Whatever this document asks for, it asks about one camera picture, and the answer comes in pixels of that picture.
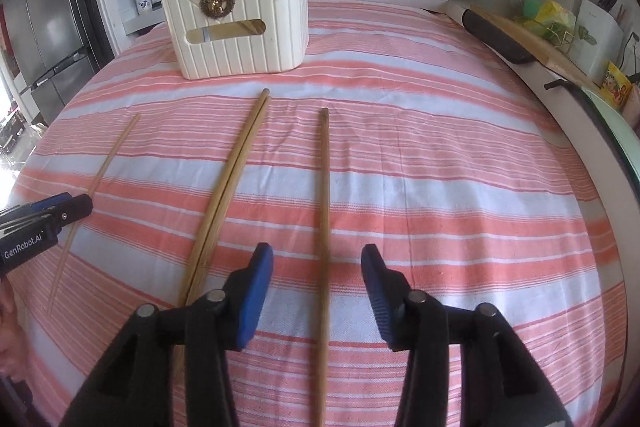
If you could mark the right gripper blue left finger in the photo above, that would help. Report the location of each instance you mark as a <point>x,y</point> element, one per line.
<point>228,317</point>

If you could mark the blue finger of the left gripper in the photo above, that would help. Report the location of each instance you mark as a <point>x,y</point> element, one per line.
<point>48,202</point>

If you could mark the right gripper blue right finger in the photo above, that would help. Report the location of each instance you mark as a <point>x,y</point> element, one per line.
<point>407,318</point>

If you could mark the person's left hand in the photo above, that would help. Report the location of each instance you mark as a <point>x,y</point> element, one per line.
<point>13,343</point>

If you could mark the grey refrigerator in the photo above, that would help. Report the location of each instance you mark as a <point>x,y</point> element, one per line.
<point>53,51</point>

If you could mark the black tray edge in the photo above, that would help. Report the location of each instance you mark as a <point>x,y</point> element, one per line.
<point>495,38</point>

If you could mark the cream utensil holder box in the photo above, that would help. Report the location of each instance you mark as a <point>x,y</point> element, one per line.
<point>248,36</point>

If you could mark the green plastic cutting board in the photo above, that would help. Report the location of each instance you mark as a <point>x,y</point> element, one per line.
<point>623,139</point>

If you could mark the wooden cutting board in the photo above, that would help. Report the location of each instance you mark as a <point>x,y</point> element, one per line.
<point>544,52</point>

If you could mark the yellow printed cup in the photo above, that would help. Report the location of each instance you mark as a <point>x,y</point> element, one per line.
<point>615,87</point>

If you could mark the bag of fruit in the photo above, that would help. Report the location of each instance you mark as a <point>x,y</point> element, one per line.
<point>546,19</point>

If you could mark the white knife block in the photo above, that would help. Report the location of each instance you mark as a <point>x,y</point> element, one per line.
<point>597,41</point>

